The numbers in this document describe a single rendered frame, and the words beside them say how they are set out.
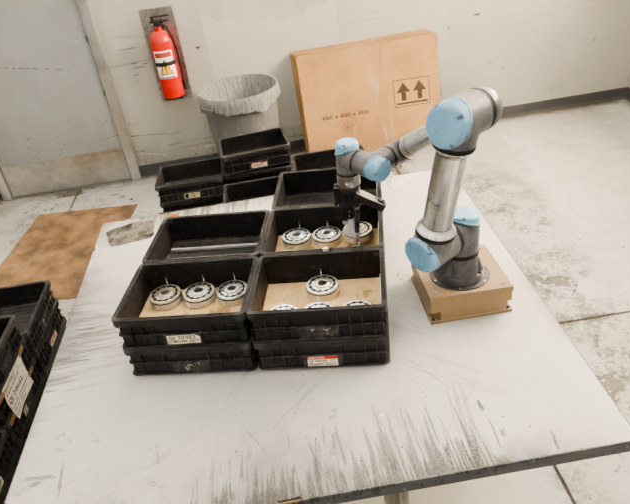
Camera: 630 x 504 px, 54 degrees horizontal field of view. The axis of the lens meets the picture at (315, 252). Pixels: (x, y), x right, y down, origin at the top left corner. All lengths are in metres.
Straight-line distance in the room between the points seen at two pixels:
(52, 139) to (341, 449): 3.89
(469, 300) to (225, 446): 0.85
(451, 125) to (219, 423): 1.01
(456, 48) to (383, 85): 0.65
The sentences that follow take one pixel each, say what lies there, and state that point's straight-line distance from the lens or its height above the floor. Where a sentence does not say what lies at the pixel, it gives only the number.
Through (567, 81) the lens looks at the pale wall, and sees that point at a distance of 5.44.
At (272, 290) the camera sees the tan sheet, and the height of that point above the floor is 0.83.
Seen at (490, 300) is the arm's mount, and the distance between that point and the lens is 2.02.
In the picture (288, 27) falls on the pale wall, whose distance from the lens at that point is 4.71.
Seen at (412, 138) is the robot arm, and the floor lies 1.24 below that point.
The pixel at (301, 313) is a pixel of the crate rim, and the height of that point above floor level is 0.92.
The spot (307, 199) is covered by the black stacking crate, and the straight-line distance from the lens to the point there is 2.50.
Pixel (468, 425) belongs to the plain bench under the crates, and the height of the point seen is 0.70.
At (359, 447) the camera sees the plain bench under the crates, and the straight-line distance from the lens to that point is 1.68.
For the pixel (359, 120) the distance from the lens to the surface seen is 4.72.
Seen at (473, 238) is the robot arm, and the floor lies 0.96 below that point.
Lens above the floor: 2.00
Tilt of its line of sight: 33 degrees down
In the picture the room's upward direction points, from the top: 8 degrees counter-clockwise
